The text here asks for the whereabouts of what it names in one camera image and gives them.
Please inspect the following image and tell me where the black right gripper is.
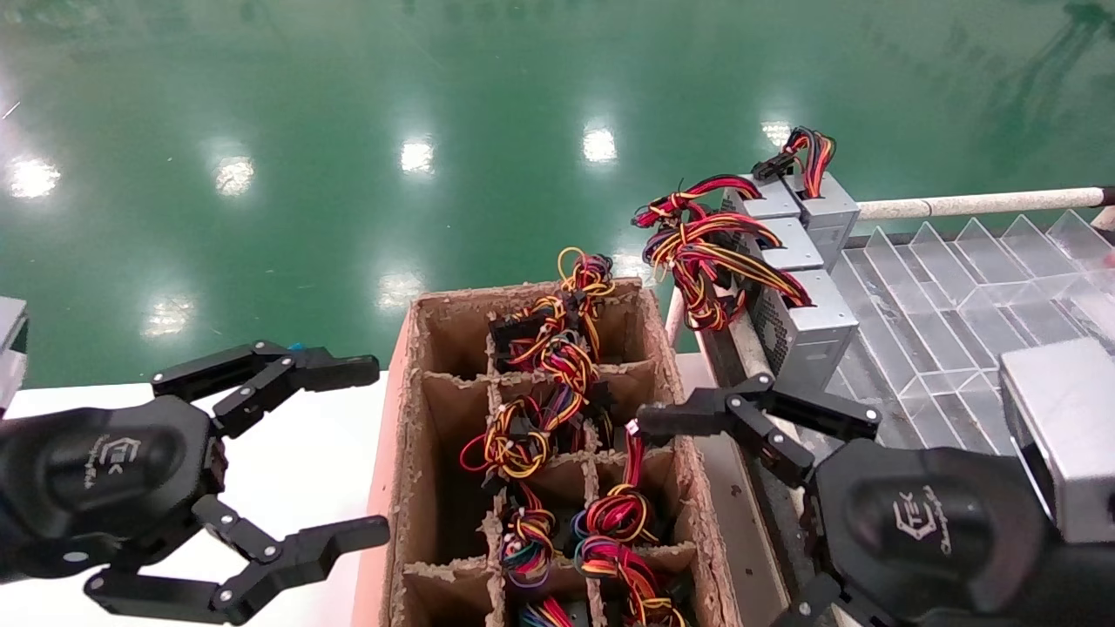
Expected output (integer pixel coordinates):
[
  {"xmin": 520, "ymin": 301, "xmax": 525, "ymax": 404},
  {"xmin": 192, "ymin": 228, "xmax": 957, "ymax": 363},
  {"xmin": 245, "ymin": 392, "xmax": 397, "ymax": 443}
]
[{"xmin": 634, "ymin": 373, "xmax": 1115, "ymax": 627}]

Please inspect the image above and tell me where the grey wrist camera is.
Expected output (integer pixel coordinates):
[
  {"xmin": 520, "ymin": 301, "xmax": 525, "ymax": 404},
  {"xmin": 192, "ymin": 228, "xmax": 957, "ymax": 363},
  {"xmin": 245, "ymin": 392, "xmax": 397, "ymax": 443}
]
[
  {"xmin": 997, "ymin": 338, "xmax": 1115, "ymax": 545},
  {"xmin": 0, "ymin": 296, "xmax": 30, "ymax": 415}
]

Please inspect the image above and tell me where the tan ledge board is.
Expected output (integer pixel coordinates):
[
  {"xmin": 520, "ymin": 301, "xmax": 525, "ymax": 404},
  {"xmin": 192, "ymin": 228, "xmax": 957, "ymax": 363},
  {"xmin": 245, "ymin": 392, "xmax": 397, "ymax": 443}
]
[{"xmin": 688, "ymin": 353, "xmax": 785, "ymax": 627}]

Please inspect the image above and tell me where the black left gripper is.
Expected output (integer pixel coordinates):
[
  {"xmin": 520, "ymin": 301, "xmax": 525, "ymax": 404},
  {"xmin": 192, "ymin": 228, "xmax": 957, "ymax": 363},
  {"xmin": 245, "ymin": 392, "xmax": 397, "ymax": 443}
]
[{"xmin": 0, "ymin": 340, "xmax": 390, "ymax": 626}]

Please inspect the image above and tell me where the grey power supply with cables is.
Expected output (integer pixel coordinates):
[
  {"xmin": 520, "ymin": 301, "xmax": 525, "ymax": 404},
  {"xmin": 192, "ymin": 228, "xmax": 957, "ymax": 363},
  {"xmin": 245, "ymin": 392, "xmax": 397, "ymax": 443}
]
[
  {"xmin": 556, "ymin": 246, "xmax": 618, "ymax": 349},
  {"xmin": 573, "ymin": 536, "xmax": 693, "ymax": 627},
  {"xmin": 573, "ymin": 418, "xmax": 672, "ymax": 548},
  {"xmin": 675, "ymin": 239, "xmax": 862, "ymax": 393},
  {"xmin": 521, "ymin": 597, "xmax": 578, "ymax": 627},
  {"xmin": 643, "ymin": 213, "xmax": 824, "ymax": 275},
  {"xmin": 632, "ymin": 172, "xmax": 802, "ymax": 229},
  {"xmin": 751, "ymin": 126, "xmax": 863, "ymax": 273},
  {"xmin": 498, "ymin": 483, "xmax": 560, "ymax": 586},
  {"xmin": 490, "ymin": 296, "xmax": 606, "ymax": 397},
  {"xmin": 460, "ymin": 383, "xmax": 615, "ymax": 482}
]

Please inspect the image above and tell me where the brown divided cardboard box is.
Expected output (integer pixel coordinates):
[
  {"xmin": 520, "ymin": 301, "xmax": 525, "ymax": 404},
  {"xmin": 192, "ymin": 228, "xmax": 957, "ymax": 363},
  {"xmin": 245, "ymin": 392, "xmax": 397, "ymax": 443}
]
[{"xmin": 353, "ymin": 277, "xmax": 746, "ymax": 627}]

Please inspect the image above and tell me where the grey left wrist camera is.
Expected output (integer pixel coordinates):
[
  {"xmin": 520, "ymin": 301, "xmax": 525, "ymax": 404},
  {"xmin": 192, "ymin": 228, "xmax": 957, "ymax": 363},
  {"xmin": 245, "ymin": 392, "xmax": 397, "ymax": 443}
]
[{"xmin": 0, "ymin": 296, "xmax": 30, "ymax": 415}]

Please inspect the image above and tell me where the clear acrylic divider tray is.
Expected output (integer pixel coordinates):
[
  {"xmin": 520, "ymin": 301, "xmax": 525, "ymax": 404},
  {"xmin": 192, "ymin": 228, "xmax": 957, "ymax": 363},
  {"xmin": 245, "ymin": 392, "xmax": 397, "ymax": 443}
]
[{"xmin": 828, "ymin": 209, "xmax": 1115, "ymax": 454}]

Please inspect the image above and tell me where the black rack edge strip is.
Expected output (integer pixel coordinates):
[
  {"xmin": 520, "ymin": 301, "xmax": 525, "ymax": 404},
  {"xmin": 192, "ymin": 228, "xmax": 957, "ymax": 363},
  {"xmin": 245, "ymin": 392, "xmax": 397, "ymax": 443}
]
[{"xmin": 699, "ymin": 327, "xmax": 815, "ymax": 602}]

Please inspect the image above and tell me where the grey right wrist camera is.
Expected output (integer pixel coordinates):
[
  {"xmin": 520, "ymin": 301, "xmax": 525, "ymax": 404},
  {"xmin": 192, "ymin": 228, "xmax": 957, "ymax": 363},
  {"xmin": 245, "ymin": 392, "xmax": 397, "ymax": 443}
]
[{"xmin": 997, "ymin": 338, "xmax": 1115, "ymax": 545}]

